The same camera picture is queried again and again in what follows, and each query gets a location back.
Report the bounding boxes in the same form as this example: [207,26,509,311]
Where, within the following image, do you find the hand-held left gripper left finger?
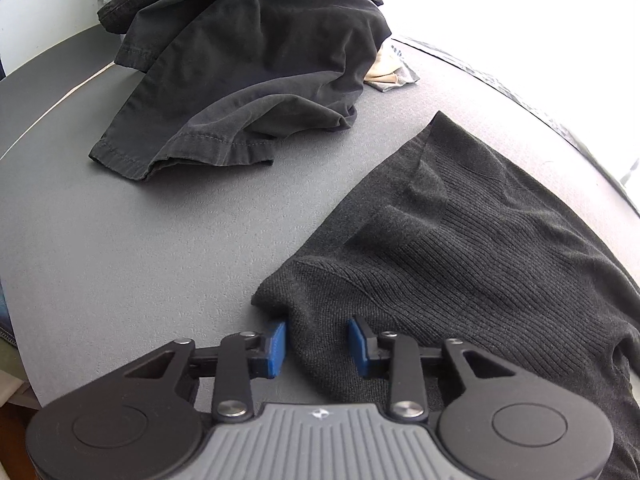
[124,321,289,419]

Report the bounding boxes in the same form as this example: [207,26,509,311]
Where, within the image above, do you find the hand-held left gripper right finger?
[347,316,518,419]

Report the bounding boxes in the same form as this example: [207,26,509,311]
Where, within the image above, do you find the black ribbed sweater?
[251,111,640,480]

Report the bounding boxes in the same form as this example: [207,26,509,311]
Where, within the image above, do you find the grey cloth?
[370,57,422,94]

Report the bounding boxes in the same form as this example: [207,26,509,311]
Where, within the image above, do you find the black shorts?
[89,0,393,182]

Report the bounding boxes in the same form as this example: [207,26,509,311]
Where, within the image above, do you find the beige cloth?
[362,42,408,86]

